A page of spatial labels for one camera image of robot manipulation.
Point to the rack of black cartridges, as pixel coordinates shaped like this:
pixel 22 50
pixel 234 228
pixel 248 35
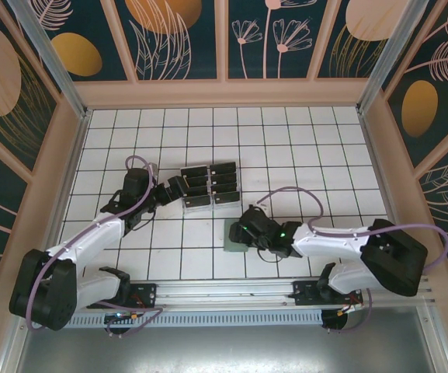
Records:
pixel 196 208

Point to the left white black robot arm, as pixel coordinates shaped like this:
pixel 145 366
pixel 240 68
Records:
pixel 91 241

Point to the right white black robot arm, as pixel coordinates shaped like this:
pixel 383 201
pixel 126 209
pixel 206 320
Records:
pixel 324 245

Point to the grey sheet metal panel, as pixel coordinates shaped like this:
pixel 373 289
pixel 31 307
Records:
pixel 223 349

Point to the long aluminium rail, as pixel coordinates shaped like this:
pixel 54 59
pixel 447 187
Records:
pixel 223 291

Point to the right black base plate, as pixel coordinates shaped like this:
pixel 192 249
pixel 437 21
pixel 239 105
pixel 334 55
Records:
pixel 305 291

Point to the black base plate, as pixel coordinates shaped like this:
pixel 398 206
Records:
pixel 305 291
pixel 148 293

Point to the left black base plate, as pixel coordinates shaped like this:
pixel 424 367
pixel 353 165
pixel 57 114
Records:
pixel 148 293

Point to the aluminium frame post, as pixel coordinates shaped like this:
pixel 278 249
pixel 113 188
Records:
pixel 392 58
pixel 54 58

